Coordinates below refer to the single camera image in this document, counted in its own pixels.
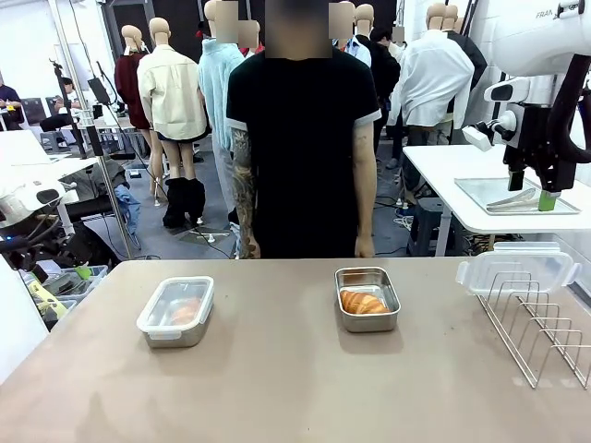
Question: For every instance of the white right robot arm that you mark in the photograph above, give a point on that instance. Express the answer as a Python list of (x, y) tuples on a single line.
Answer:
[(531, 41)]

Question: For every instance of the person's right hand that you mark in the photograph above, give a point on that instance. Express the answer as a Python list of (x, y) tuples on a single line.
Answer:
[(250, 247)]

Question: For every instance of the person's tattooed right forearm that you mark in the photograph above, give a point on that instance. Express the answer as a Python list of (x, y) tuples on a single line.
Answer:
[(244, 184)]

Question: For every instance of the golden croissant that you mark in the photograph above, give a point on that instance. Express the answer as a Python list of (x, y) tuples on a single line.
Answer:
[(186, 310), (362, 303)]

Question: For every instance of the silver stand pole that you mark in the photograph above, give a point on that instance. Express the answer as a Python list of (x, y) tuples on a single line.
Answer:
[(106, 161)]

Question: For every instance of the person's left hand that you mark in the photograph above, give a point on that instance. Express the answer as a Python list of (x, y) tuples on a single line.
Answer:
[(365, 247)]

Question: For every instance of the seated person in dark shirt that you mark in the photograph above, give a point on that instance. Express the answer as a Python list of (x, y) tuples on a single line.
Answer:
[(7, 99)]

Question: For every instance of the metal tongs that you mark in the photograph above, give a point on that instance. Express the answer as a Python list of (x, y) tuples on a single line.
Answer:
[(512, 200)]

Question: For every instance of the person's left forearm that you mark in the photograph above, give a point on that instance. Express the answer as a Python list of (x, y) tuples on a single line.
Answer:
[(365, 184)]

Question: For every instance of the black trousers pile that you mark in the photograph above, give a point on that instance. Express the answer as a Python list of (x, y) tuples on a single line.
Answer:
[(184, 200)]

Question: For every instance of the mannequin in blue collar shirt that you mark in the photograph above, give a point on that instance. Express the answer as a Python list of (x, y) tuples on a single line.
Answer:
[(361, 51)]

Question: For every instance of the standing person in black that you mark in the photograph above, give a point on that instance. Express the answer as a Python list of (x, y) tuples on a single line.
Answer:
[(389, 78)]

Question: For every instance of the mannequin in white shirt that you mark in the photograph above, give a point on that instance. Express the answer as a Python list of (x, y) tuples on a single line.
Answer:
[(434, 78)]

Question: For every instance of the blue denim cloth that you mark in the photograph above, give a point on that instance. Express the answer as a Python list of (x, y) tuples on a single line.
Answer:
[(129, 207)]

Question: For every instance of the clear plastic clip lid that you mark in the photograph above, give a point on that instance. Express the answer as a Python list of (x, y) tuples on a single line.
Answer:
[(177, 300), (522, 265)]

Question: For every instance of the mannequin in red dress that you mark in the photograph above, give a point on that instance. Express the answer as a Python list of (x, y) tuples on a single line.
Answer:
[(125, 83)]

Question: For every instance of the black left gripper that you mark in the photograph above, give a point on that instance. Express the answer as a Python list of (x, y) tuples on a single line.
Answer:
[(76, 251)]

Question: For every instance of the person's black t-shirt torso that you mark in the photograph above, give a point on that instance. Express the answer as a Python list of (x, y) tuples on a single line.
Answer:
[(302, 138)]

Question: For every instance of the rectangular steel food container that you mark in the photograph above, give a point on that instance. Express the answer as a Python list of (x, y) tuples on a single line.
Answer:
[(369, 323), (171, 339)]

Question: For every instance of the black device on stand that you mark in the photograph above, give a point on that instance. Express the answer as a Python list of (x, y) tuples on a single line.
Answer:
[(98, 88)]

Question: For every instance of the mannequin in light blue shirt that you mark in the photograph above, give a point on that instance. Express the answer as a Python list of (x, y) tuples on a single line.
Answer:
[(214, 87)]

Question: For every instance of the black stool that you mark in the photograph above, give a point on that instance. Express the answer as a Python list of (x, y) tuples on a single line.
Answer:
[(427, 221)]

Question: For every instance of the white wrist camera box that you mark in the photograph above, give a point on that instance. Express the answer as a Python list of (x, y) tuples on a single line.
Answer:
[(478, 137)]

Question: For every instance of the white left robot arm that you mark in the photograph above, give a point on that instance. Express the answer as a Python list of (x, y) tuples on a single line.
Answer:
[(32, 196)]

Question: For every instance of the black camera tripod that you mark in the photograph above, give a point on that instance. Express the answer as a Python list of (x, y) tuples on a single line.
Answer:
[(62, 97)]

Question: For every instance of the mannequin in cream shirt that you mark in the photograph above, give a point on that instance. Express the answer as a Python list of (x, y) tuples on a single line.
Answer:
[(168, 92)]

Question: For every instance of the seated person in white shirt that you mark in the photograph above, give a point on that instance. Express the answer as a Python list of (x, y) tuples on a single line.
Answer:
[(69, 104)]

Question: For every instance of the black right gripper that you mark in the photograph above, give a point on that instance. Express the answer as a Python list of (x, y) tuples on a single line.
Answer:
[(531, 143)]

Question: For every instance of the mannequin in black jacket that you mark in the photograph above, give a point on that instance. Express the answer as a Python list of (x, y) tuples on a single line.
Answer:
[(476, 55)]

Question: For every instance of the clear plastic storage bin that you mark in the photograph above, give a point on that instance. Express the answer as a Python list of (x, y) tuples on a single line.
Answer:
[(60, 295)]

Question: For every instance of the perforated metal baking tray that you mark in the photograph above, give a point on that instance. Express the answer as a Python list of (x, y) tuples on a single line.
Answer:
[(480, 194)]

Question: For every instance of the mannequin in black garment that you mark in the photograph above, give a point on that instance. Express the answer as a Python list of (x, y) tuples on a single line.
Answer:
[(369, 44)]

